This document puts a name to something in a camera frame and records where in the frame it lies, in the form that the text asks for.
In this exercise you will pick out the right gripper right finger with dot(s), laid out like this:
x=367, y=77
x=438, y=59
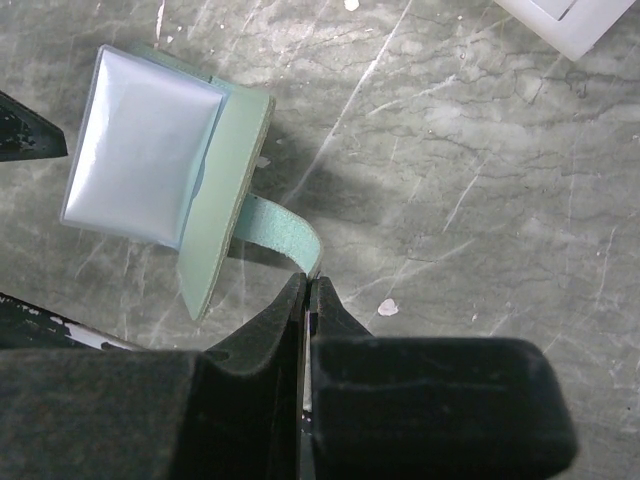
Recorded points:
x=430, y=407

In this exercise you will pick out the black base bar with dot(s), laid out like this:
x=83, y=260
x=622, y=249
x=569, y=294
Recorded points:
x=27, y=326

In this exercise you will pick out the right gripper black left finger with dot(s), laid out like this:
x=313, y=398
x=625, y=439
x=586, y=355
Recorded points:
x=231, y=411

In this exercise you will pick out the white plastic tray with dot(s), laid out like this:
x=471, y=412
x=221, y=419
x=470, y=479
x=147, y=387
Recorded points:
x=572, y=27

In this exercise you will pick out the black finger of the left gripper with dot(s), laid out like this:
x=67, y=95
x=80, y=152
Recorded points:
x=26, y=135

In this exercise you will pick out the mint green card holder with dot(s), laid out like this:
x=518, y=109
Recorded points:
x=165, y=155

